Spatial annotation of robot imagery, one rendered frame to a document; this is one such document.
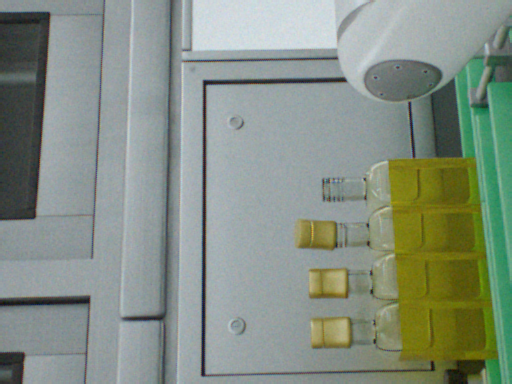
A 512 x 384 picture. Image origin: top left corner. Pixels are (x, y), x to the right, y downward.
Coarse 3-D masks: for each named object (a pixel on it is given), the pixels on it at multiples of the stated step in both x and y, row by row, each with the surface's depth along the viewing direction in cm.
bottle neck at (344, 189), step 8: (328, 184) 128; (336, 184) 128; (344, 184) 128; (352, 184) 128; (360, 184) 128; (328, 192) 128; (336, 192) 128; (344, 192) 128; (352, 192) 128; (360, 192) 128; (328, 200) 129; (336, 200) 129; (344, 200) 129; (352, 200) 129; (360, 200) 129
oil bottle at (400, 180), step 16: (384, 160) 128; (400, 160) 128; (416, 160) 128; (432, 160) 128; (448, 160) 128; (464, 160) 128; (368, 176) 128; (384, 176) 127; (400, 176) 127; (416, 176) 127; (432, 176) 127; (448, 176) 127; (464, 176) 127; (368, 192) 127; (384, 192) 126; (400, 192) 126; (416, 192) 126; (432, 192) 126; (448, 192) 126; (464, 192) 126; (368, 208) 129
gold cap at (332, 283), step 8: (312, 272) 123; (320, 272) 123; (328, 272) 123; (336, 272) 123; (344, 272) 123; (312, 280) 122; (320, 280) 122; (328, 280) 122; (336, 280) 123; (344, 280) 122; (312, 288) 122; (320, 288) 122; (328, 288) 122; (336, 288) 122; (344, 288) 122; (312, 296) 123; (320, 296) 123; (328, 296) 123; (336, 296) 123; (344, 296) 123
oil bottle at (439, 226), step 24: (384, 216) 125; (408, 216) 125; (432, 216) 125; (456, 216) 125; (480, 216) 125; (384, 240) 124; (408, 240) 123; (432, 240) 123; (456, 240) 124; (480, 240) 124
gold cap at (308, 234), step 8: (296, 224) 126; (304, 224) 125; (312, 224) 125; (320, 224) 125; (328, 224) 125; (336, 224) 126; (296, 232) 126; (304, 232) 124; (312, 232) 124; (320, 232) 125; (328, 232) 125; (336, 232) 125; (296, 240) 125; (304, 240) 124; (312, 240) 125; (320, 240) 125; (328, 240) 125; (336, 240) 125; (304, 248) 125; (312, 248) 126; (320, 248) 126; (328, 248) 126
